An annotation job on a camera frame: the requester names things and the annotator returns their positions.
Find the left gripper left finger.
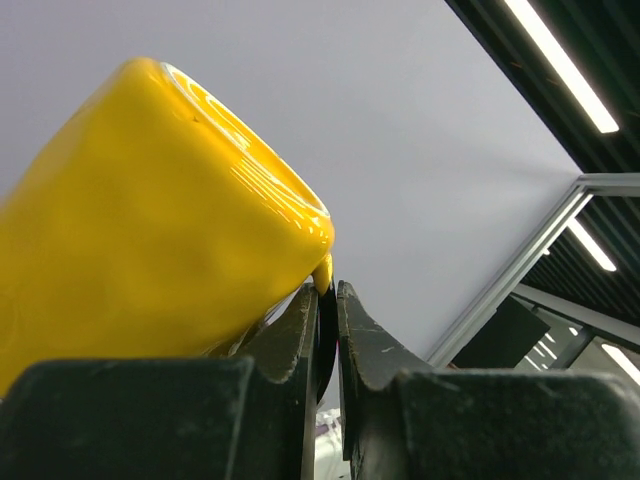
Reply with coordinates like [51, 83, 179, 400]
[1, 284, 318, 479]

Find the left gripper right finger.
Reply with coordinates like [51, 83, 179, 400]
[337, 281, 639, 479]

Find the yellow mug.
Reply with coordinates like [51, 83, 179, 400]
[1, 57, 335, 390]

